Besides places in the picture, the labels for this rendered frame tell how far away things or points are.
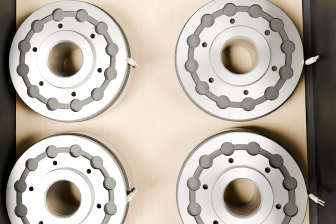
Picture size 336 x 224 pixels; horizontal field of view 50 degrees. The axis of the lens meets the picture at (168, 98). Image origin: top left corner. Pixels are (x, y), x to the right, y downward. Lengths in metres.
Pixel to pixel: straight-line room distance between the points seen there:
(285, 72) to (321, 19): 0.05
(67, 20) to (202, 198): 0.18
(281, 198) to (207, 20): 0.15
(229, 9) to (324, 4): 0.07
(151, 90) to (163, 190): 0.09
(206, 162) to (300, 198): 0.08
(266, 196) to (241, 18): 0.14
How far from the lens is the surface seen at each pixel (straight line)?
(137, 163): 0.33
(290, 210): 0.31
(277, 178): 0.30
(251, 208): 0.31
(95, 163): 0.31
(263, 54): 0.29
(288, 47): 0.31
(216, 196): 0.29
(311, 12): 0.35
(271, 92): 0.30
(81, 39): 0.30
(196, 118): 0.32
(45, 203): 0.32
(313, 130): 0.34
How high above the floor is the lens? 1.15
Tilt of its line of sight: 85 degrees down
